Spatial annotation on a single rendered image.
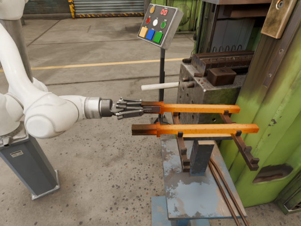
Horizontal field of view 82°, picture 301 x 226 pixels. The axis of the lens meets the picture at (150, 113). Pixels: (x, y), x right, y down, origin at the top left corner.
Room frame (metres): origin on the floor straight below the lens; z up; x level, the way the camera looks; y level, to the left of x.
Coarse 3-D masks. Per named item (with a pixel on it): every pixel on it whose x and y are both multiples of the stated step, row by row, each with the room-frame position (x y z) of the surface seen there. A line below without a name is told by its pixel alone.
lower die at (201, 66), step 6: (192, 54) 1.11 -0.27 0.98; (198, 54) 1.07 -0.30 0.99; (204, 54) 1.07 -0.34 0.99; (210, 54) 1.07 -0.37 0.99; (216, 54) 1.07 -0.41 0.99; (222, 54) 1.04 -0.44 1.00; (228, 54) 1.04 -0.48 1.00; (192, 60) 1.10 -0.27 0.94; (198, 60) 1.01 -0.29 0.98; (204, 60) 0.97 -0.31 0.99; (210, 60) 0.97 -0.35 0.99; (222, 60) 0.97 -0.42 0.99; (228, 60) 0.97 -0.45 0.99; (240, 60) 0.97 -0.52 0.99; (246, 60) 0.97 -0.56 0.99; (198, 66) 1.00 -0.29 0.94; (204, 66) 0.93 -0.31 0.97; (216, 66) 0.93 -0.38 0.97; (222, 66) 0.94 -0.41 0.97; (228, 66) 0.94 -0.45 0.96; (234, 66) 0.95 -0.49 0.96; (204, 72) 0.92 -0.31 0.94; (240, 72) 0.96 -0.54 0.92; (246, 72) 0.97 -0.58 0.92
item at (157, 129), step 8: (136, 128) 0.45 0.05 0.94; (144, 128) 0.45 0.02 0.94; (152, 128) 0.45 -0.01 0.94; (160, 128) 0.45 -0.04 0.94; (168, 128) 0.45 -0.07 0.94; (176, 128) 0.45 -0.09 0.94; (184, 128) 0.45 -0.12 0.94; (192, 128) 0.45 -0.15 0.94; (200, 128) 0.45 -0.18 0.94; (208, 128) 0.45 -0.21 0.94; (216, 128) 0.45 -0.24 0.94; (224, 128) 0.45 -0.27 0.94; (232, 128) 0.45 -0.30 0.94; (240, 128) 0.45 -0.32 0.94; (248, 128) 0.45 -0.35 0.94; (256, 128) 0.45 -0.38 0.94
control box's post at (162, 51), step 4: (160, 48) 1.55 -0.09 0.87; (160, 52) 1.54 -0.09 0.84; (164, 52) 1.53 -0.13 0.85; (160, 56) 1.54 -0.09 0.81; (164, 56) 1.53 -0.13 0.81; (160, 60) 1.54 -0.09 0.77; (160, 64) 1.53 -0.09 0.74; (160, 68) 1.53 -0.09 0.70; (160, 72) 1.53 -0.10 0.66; (160, 76) 1.53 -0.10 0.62; (160, 80) 1.53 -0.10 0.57; (160, 92) 1.53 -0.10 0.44; (160, 96) 1.53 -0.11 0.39; (160, 100) 1.53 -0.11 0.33; (160, 116) 1.53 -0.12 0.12
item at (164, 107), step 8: (144, 104) 0.56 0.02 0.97; (152, 104) 0.57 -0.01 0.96; (160, 104) 0.57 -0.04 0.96; (168, 104) 0.59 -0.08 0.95; (176, 104) 0.59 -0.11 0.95; (184, 104) 0.59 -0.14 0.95; (192, 104) 0.59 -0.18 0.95; (200, 104) 0.59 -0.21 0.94; (208, 104) 0.60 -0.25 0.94; (216, 104) 0.60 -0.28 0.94; (160, 112) 0.56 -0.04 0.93; (192, 112) 0.57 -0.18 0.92; (200, 112) 0.57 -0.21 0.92; (208, 112) 0.57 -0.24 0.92; (216, 112) 0.57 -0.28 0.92; (232, 112) 0.57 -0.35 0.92
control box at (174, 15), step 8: (160, 8) 1.54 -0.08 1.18; (168, 8) 1.47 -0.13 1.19; (176, 8) 1.41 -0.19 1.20; (152, 16) 1.57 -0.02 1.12; (160, 16) 1.50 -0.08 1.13; (168, 16) 1.43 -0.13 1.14; (176, 16) 1.40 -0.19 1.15; (144, 24) 1.60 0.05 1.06; (152, 24) 1.52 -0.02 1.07; (160, 24) 1.45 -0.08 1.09; (168, 24) 1.39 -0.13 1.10; (176, 24) 1.41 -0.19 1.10; (160, 32) 1.40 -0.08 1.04; (168, 32) 1.36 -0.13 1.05; (144, 40) 1.57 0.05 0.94; (152, 40) 1.43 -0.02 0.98; (160, 40) 1.36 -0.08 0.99; (168, 40) 1.37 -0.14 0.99
